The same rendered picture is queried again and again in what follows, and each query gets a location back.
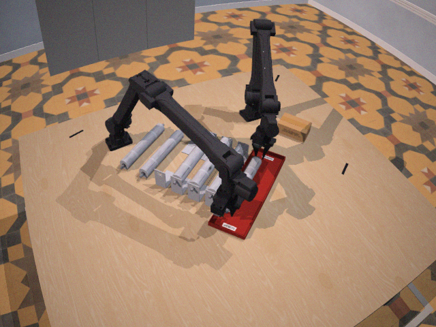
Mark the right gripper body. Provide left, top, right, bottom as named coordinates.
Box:
left=213, top=188, right=245, bottom=211

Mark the brown cardboard box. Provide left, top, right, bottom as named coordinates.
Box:
left=277, top=112, right=312, bottom=142

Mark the red rectangular tray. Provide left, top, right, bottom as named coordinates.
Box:
left=208, top=148, right=285, bottom=240

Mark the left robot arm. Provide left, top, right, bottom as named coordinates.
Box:
left=239, top=19, right=281, bottom=149

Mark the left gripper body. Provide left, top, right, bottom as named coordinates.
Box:
left=250, top=135, right=277, bottom=149

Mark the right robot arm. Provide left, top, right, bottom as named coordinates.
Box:
left=105, top=70, right=258, bottom=217

